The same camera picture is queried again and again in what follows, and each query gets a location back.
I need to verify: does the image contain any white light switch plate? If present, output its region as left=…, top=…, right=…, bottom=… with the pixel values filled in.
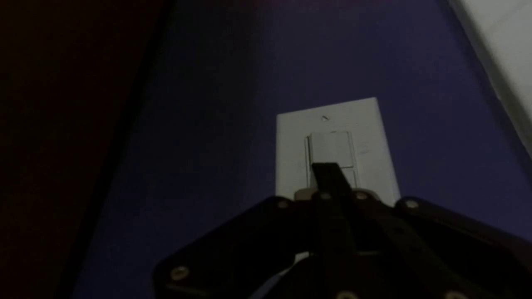
left=275, top=97, right=403, bottom=208

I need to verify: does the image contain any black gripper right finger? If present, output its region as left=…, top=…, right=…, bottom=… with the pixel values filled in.
left=327, top=161, right=532, bottom=299

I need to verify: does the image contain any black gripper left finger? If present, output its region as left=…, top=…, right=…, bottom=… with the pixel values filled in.
left=150, top=161, right=335, bottom=299

